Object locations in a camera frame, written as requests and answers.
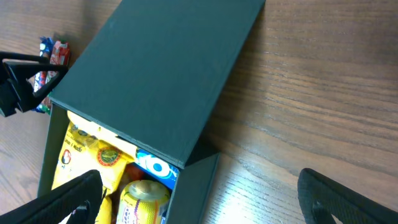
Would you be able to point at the red KitKat bar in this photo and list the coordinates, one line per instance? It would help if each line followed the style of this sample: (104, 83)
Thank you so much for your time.
(60, 56)

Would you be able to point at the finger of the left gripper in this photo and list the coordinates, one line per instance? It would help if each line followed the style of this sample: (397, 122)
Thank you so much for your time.
(16, 91)

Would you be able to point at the red Hacks candy bag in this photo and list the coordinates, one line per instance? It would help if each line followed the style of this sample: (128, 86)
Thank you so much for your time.
(131, 173)

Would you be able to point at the yellow Mentos roll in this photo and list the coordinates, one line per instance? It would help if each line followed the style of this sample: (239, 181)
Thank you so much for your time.
(143, 202)

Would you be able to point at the yellow Hacks candy bag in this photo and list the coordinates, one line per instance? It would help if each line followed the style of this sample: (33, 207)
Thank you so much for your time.
(84, 148)

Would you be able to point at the blue Oreo cookie pack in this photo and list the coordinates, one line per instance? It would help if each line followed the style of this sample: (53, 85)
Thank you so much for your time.
(162, 171)

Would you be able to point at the purple Dairy Milk bar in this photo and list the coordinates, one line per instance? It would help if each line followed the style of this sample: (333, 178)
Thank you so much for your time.
(46, 47)

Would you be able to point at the small dark blue box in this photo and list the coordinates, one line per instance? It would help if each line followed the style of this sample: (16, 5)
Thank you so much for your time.
(163, 219)

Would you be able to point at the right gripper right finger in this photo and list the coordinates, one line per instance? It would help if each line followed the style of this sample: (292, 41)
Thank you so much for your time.
(323, 200)

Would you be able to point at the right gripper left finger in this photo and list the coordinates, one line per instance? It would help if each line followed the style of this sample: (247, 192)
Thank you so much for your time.
(77, 201)

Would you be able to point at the dark green box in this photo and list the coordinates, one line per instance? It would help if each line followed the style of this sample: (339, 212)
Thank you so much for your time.
(152, 75)

